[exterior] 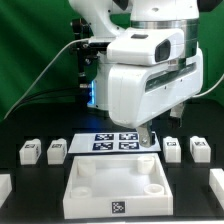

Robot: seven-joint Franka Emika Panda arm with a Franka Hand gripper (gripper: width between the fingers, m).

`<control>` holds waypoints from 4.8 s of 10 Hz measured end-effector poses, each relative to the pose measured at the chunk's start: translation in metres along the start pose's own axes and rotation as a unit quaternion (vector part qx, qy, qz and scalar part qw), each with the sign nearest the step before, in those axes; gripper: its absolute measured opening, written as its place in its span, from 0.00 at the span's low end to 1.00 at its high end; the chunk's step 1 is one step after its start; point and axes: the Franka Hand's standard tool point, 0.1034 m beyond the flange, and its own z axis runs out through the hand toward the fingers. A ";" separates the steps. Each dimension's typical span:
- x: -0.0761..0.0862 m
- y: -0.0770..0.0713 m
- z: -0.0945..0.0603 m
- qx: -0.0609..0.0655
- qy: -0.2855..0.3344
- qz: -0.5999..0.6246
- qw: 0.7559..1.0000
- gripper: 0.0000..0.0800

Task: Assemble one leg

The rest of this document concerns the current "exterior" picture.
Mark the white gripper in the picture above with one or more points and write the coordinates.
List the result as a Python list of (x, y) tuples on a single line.
[(137, 94)]

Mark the white square table top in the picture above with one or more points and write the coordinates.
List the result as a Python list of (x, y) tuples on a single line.
[(117, 186)]

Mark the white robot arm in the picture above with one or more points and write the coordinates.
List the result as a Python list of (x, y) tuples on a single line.
[(108, 19)]

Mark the white sheet with markers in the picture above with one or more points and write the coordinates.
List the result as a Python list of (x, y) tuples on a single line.
[(118, 142)]

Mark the white obstacle right edge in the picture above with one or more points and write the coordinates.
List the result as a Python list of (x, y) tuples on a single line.
[(216, 182)]

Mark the white obstacle edge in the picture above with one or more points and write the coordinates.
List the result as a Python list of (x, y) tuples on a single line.
[(5, 187), (216, 182)]

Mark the white obstacle left edge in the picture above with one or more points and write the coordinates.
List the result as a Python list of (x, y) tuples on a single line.
[(5, 187)]

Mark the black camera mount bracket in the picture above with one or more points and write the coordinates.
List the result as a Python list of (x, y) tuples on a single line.
[(85, 54)]

